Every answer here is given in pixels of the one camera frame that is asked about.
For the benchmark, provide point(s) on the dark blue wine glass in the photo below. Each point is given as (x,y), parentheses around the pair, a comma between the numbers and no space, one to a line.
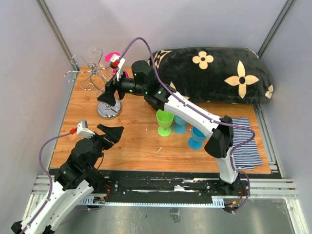
(195,142)

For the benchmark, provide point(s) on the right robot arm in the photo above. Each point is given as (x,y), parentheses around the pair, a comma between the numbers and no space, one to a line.
(147,83)

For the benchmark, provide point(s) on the chrome wine glass rack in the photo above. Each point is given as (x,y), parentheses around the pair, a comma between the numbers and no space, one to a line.
(93,70)

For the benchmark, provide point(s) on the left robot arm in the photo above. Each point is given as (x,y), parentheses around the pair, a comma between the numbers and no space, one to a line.
(73,181)

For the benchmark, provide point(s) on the blue striped cloth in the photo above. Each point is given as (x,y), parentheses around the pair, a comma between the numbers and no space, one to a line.
(247,155)

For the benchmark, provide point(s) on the green wine glass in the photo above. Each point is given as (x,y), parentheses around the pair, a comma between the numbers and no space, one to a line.
(164,120)

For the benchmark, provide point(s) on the black floral pillow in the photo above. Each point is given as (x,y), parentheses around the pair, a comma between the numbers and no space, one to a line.
(215,74)

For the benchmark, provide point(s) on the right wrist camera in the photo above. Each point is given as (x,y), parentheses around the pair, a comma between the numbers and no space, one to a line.
(118,64)

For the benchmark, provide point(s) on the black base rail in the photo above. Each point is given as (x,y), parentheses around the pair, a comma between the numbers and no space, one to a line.
(144,188)

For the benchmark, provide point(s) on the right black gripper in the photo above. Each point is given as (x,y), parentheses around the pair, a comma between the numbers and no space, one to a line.
(111,87)

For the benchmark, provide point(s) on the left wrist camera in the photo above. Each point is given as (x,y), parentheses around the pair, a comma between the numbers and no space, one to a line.
(82,130)

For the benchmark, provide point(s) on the light blue wine glass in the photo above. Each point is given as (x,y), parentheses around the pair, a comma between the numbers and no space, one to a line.
(180,125)

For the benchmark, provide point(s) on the pink wine glass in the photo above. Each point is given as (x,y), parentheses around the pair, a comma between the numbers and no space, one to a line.
(109,71)

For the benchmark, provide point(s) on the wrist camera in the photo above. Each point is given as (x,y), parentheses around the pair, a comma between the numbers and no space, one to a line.
(82,130)
(118,64)

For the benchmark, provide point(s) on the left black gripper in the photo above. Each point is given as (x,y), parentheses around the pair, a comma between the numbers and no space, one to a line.
(112,136)

